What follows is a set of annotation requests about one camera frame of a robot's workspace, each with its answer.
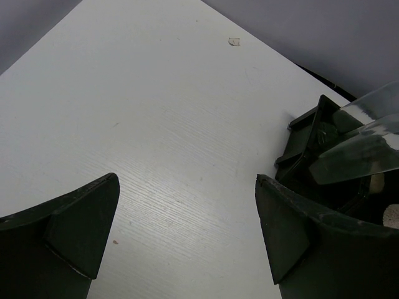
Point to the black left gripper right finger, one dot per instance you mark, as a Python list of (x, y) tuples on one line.
[(316, 252)]

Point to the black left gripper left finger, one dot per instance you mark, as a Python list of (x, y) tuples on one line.
[(55, 249)]

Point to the blue label spice jar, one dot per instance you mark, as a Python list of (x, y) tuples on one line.
[(391, 216)]

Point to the glass bottle with brown sauce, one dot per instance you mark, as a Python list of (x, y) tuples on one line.
[(370, 149)]

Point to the black three-compartment organizer tray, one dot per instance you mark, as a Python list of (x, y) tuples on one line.
[(363, 198)]

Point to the small paper scrap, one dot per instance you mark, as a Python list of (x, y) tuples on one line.
[(234, 42)]

